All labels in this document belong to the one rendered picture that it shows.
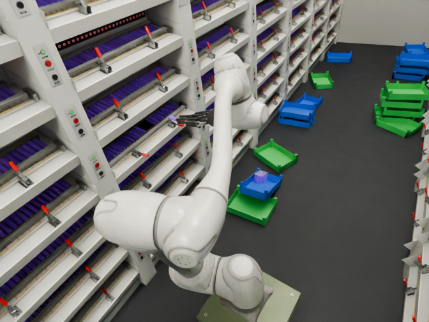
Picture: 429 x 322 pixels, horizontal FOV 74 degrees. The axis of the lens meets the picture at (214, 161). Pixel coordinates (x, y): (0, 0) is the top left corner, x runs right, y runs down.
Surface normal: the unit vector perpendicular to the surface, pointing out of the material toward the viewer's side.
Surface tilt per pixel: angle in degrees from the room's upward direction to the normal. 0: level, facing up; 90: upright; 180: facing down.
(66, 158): 16
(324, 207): 0
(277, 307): 3
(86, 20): 105
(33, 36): 90
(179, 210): 8
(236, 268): 6
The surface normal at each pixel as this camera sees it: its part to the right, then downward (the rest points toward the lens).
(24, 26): 0.84, 0.26
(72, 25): 0.85, 0.45
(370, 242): -0.11, -0.77
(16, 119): 0.12, -0.67
